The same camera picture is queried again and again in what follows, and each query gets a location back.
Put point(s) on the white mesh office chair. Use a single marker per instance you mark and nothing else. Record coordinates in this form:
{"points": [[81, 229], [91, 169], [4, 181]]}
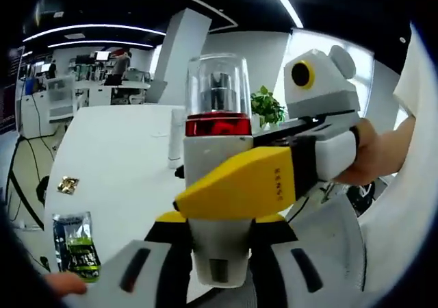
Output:
{"points": [[342, 226]]}

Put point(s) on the blue bin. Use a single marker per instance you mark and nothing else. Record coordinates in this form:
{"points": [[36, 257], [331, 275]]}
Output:
{"points": [[29, 86]]}

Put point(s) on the hanging dark screen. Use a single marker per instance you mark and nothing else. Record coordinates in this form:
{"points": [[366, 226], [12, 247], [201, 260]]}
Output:
{"points": [[15, 63]]}

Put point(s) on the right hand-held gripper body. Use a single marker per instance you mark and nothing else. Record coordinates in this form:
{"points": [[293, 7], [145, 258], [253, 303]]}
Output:
{"points": [[328, 89]]}

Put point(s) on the white slatted shelf unit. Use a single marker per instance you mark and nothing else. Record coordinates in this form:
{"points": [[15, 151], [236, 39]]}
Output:
{"points": [[61, 96]]}

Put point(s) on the white column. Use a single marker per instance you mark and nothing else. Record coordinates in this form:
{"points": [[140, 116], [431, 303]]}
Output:
{"points": [[184, 48]]}

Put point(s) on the red-collared white skincare bottle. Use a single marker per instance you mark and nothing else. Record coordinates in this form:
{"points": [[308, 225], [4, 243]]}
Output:
{"points": [[212, 147]]}

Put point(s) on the green black skincare sachet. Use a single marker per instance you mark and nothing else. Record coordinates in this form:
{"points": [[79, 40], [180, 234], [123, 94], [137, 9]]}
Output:
{"points": [[77, 250]]}

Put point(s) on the white-framed computer monitor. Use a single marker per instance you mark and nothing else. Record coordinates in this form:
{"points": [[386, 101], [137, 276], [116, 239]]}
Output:
{"points": [[7, 109]]}

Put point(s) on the black bag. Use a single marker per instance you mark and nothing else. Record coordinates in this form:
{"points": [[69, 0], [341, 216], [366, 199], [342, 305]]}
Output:
{"points": [[41, 191]]}

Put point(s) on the person's left hand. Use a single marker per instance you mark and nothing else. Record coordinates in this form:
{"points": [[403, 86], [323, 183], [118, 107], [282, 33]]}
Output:
{"points": [[66, 284]]}

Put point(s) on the green potted plant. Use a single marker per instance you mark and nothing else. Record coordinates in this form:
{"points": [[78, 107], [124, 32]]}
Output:
{"points": [[268, 106]]}

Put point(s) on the white low cabinet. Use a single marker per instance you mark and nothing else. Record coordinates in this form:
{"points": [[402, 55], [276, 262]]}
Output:
{"points": [[32, 116]]}

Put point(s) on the person's right hand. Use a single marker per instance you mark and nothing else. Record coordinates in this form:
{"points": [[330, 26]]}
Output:
{"points": [[369, 157]]}

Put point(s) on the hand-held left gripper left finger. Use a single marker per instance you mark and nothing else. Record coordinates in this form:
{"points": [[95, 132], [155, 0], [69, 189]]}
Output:
{"points": [[171, 270]]}

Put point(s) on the small gold skincare packet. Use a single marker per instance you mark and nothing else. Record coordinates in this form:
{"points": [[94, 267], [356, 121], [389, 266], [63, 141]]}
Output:
{"points": [[67, 185]]}

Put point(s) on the curved ceiling light strip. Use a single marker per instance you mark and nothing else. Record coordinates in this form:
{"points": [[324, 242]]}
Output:
{"points": [[283, 3]]}

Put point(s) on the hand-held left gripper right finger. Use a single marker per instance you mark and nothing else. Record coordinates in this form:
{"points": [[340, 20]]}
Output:
{"points": [[270, 270]]}

